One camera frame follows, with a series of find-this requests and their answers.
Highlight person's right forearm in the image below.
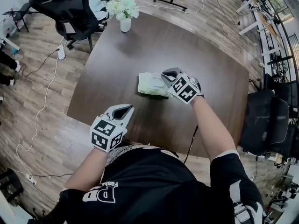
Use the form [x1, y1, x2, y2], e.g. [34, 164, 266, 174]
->
[189, 96, 237, 160]

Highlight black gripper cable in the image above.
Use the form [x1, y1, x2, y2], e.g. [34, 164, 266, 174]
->
[183, 124, 199, 164]

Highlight black floor case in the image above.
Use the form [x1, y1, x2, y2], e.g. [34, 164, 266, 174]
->
[0, 168, 24, 203]

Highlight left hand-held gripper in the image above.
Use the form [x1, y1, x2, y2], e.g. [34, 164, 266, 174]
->
[89, 104, 135, 153]

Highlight person's black printed t-shirt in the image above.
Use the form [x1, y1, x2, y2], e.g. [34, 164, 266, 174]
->
[27, 147, 266, 224]

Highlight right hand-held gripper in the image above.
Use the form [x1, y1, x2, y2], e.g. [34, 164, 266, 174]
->
[161, 67, 205, 105]

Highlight wooden desk with white legs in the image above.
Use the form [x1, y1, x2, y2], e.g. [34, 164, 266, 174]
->
[235, 0, 285, 63]
[0, 37, 21, 51]

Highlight white flower bouquet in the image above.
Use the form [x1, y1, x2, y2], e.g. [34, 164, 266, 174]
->
[105, 0, 140, 21]

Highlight person's left forearm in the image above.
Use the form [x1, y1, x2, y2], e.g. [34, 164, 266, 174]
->
[64, 146, 110, 190]

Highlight green wet wipe pack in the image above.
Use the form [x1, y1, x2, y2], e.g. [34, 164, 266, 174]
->
[137, 71, 170, 97]

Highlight black office chair with headrest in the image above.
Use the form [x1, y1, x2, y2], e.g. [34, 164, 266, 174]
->
[22, 0, 116, 53]

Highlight white ribbed vase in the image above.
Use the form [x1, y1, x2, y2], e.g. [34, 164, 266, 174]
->
[120, 17, 132, 33]

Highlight person's patterned shorts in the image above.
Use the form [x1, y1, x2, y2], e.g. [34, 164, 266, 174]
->
[105, 142, 180, 170]

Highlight black folding chair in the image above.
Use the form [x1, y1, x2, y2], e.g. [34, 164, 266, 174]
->
[2, 2, 32, 33]

